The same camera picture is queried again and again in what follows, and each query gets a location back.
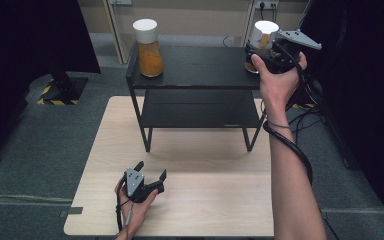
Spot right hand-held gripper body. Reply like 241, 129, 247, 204
262, 29, 323, 75

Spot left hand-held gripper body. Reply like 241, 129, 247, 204
122, 167, 165, 204

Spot black two-tier shelf rack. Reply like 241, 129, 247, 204
125, 41, 268, 154

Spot person's left hand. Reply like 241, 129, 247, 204
113, 178, 160, 240

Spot person's right hand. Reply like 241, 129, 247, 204
250, 51, 309, 115

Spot grey floor tape strip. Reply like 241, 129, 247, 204
58, 206, 84, 219

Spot thin wrist band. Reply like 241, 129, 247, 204
265, 119, 293, 131

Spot dark curtain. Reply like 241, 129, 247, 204
299, 0, 384, 232
0, 0, 102, 172

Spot full orange powder jar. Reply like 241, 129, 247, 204
132, 18, 165, 79

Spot stand base with striped tape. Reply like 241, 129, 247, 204
36, 71, 90, 107

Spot white wall trunking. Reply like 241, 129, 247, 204
242, 0, 258, 48

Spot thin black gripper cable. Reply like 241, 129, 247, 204
114, 179, 136, 236

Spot white wall socket with plugs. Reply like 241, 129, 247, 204
254, 0, 280, 11

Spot black floor cables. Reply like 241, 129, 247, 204
285, 99, 325, 136

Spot thick black gripper cable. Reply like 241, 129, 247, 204
262, 43, 315, 187

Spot white door frame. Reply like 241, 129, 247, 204
101, 0, 130, 65

